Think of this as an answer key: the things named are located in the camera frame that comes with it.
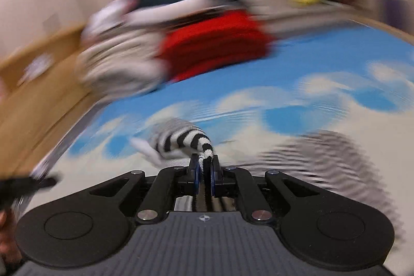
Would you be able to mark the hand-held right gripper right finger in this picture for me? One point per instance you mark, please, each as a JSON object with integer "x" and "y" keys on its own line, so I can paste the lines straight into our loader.
{"x": 214, "y": 180}

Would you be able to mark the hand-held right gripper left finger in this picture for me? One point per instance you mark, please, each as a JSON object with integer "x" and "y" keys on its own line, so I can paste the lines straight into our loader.
{"x": 194, "y": 179}

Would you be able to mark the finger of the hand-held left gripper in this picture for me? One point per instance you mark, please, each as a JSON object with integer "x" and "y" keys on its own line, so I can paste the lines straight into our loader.
{"x": 45, "y": 183}

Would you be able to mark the black white striped hooded garment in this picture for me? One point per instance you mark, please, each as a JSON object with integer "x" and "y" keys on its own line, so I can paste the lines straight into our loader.
{"x": 181, "y": 135}

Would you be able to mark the person's left hand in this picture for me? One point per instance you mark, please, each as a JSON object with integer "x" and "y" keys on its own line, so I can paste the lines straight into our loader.
{"x": 7, "y": 240}

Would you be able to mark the wooden headboard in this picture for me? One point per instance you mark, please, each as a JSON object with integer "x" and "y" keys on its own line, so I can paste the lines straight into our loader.
{"x": 35, "y": 108}

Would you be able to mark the clear plastic bag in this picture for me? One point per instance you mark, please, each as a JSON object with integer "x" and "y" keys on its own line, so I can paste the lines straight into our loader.
{"x": 37, "y": 69}

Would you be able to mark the blue cream patterned bed sheet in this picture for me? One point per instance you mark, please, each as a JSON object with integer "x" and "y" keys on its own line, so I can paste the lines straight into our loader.
{"x": 291, "y": 95}

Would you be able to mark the white textured folded blanket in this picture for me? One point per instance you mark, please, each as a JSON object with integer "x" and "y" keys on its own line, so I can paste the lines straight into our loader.
{"x": 116, "y": 75}

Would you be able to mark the red folded blanket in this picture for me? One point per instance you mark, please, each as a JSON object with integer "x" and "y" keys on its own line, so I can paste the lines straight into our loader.
{"x": 216, "y": 43}

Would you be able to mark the cream folded blanket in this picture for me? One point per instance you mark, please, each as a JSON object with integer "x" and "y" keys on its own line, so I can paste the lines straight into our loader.
{"x": 119, "y": 40}

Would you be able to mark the cream folded sheet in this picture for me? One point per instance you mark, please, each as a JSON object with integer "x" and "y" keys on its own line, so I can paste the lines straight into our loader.
{"x": 174, "y": 12}

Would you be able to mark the white windowsill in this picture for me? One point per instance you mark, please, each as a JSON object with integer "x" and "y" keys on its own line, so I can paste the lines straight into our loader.
{"x": 291, "y": 9}

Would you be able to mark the purple object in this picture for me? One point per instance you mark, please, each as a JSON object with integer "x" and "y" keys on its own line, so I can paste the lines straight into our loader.
{"x": 393, "y": 14}

